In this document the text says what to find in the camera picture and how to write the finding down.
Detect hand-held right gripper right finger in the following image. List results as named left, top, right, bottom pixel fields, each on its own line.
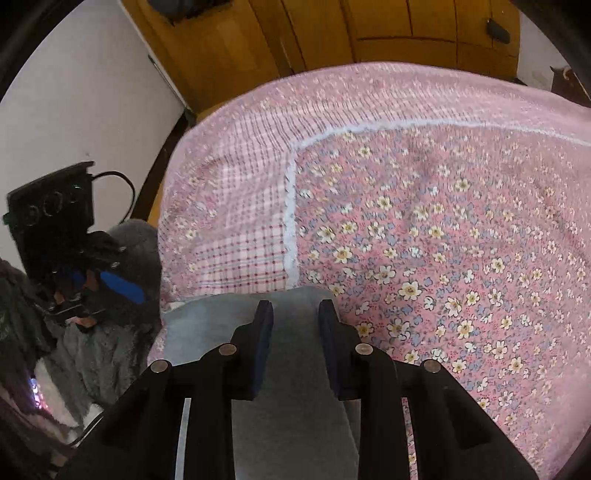
left=318, top=299, right=539, bottom=480

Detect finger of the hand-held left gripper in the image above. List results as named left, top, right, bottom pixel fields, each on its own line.
left=81, top=231, right=146, bottom=305
left=44, top=268, right=100, bottom=328

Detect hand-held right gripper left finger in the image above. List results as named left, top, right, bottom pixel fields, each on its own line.
left=60, top=300, right=275, bottom=480

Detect grey pants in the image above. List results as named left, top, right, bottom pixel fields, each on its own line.
left=159, top=286, right=365, bottom=480

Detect pink floral bed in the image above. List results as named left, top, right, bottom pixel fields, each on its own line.
left=148, top=62, right=591, bottom=480

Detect dark bag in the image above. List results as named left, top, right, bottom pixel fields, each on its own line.
left=148, top=0, right=232, bottom=24

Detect wooden wardrobe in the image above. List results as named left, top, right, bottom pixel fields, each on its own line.
left=122, top=0, right=522, bottom=114

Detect dark wooden nightstand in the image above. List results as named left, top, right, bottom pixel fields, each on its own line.
left=549, top=66, right=591, bottom=107

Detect small black device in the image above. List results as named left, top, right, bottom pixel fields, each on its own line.
left=487, top=18, right=511, bottom=44

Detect black cable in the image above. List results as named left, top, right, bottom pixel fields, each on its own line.
left=90, top=172, right=136, bottom=220

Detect dark bed frame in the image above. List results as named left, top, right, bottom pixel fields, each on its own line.
left=131, top=108, right=199, bottom=222

